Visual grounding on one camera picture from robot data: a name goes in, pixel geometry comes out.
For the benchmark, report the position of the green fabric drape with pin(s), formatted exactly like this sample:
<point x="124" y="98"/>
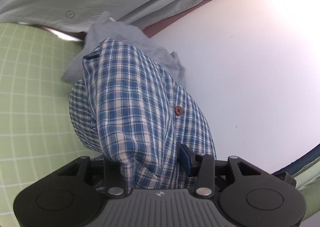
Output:
<point x="308" y="184"/>

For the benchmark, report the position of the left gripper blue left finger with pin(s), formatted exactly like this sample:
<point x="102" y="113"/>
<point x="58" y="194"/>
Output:
<point x="113" y="180"/>

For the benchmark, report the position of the blue plaid shirt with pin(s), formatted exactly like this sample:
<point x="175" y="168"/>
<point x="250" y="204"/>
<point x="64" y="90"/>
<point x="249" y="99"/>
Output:
<point x="131" y="111"/>

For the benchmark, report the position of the green grid cutting mat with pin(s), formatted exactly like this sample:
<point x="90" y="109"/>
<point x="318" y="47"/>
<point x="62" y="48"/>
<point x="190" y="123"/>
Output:
<point x="37" y="136"/>

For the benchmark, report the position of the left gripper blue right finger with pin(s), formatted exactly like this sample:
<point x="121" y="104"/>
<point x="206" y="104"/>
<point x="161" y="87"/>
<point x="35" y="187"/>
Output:
<point x="200" y="166"/>

